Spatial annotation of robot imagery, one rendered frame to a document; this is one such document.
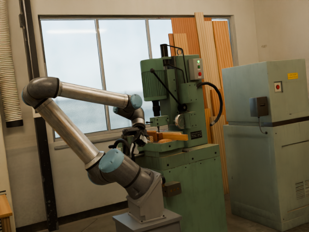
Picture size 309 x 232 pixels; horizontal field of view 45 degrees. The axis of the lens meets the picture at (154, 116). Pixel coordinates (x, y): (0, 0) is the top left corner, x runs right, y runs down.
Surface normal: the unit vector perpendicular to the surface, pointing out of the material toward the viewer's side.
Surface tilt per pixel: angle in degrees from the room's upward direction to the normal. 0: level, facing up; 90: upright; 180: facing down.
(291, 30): 90
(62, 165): 90
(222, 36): 87
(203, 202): 90
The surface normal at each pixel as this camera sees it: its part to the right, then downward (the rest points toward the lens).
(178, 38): 0.45, -0.06
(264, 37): -0.88, 0.12
